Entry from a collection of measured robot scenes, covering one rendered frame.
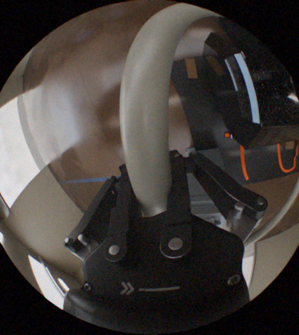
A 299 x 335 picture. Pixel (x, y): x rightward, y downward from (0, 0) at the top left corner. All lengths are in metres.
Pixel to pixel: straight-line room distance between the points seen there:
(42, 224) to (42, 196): 1.34
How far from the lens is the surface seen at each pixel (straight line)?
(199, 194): 0.94
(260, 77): 0.60
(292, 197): 0.43
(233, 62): 0.62
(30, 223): 6.16
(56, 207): 6.19
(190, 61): 1.39
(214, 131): 1.44
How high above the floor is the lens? 1.36
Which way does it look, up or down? 49 degrees down
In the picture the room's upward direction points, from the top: 150 degrees counter-clockwise
